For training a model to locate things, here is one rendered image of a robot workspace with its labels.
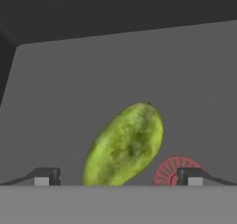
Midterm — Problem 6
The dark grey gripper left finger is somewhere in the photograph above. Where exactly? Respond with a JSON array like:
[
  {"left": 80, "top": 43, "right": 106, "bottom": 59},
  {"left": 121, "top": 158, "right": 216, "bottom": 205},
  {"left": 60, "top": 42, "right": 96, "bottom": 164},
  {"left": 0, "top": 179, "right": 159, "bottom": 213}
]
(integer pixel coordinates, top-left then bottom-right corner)
[{"left": 0, "top": 167, "right": 61, "bottom": 186}]

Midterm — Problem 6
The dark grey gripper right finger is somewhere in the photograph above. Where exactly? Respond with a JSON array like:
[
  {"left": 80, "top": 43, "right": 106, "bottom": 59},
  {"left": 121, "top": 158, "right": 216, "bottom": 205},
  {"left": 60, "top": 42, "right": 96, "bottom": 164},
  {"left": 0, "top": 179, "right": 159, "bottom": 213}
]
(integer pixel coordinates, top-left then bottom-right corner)
[{"left": 176, "top": 167, "right": 237, "bottom": 186}]

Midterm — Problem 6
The red sink drain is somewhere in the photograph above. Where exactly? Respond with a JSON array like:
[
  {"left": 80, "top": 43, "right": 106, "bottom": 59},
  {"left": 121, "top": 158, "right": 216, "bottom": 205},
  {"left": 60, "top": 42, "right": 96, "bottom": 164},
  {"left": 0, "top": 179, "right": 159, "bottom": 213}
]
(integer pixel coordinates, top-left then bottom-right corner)
[{"left": 153, "top": 155, "right": 208, "bottom": 187}]

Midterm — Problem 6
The green mango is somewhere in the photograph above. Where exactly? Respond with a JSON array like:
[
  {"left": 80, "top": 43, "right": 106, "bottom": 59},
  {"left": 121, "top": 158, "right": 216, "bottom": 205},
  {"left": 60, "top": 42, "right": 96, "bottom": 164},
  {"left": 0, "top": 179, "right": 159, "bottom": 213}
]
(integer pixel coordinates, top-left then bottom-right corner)
[{"left": 81, "top": 102, "right": 164, "bottom": 187}]

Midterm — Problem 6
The grey sink basin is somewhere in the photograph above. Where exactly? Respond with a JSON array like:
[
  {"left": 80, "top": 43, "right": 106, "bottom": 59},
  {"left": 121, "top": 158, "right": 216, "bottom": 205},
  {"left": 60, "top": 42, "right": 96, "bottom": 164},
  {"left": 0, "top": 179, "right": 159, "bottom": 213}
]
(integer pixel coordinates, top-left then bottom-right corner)
[{"left": 0, "top": 19, "right": 237, "bottom": 187}]

